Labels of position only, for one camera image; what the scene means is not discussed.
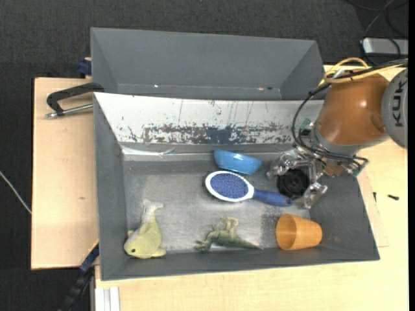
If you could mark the pale wood flat board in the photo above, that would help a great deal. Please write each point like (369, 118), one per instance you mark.
(65, 173)

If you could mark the black round lid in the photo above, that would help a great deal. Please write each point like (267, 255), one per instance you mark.
(291, 185)

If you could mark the orange plastic cup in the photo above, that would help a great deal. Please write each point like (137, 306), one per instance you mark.
(300, 232)

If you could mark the yellow-green plush dolphin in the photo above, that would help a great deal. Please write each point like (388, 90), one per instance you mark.
(146, 238)

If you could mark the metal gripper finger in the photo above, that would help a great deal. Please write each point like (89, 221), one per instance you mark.
(281, 164)
(314, 193)

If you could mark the small black screw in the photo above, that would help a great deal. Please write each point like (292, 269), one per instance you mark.
(394, 197)

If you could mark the grey metal bin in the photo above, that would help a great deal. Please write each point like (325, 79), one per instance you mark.
(181, 190)

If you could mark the green toy dinosaur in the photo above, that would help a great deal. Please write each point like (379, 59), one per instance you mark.
(227, 236)

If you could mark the blue bowl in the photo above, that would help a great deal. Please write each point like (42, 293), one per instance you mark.
(238, 162)

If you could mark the blue and white hairbrush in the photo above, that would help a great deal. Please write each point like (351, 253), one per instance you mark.
(228, 186)

